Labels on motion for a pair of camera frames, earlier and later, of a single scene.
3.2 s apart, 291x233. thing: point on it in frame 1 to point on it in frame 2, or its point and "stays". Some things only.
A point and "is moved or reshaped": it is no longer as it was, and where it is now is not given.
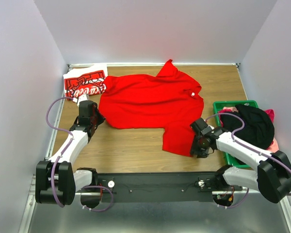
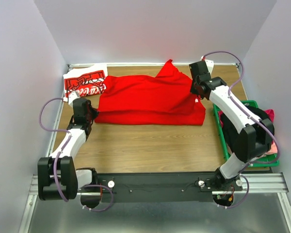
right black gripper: (201, 153) to (192, 89)
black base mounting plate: (159, 187) stays
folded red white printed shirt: (85, 80) stays
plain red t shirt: (166, 100) is moved or reshaped
